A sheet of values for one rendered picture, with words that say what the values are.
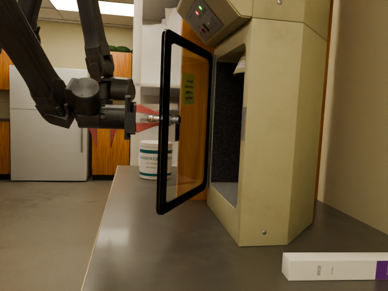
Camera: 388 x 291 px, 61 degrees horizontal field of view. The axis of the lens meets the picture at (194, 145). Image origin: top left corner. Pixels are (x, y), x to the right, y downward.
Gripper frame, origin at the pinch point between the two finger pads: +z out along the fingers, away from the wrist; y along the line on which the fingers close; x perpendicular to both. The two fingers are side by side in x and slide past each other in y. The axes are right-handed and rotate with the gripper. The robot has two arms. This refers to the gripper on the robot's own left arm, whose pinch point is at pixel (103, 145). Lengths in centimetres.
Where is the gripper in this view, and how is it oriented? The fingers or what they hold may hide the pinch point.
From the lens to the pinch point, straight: 111.5
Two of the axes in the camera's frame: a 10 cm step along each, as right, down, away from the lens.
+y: 9.8, 0.1, 1.7
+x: -1.7, -1.0, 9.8
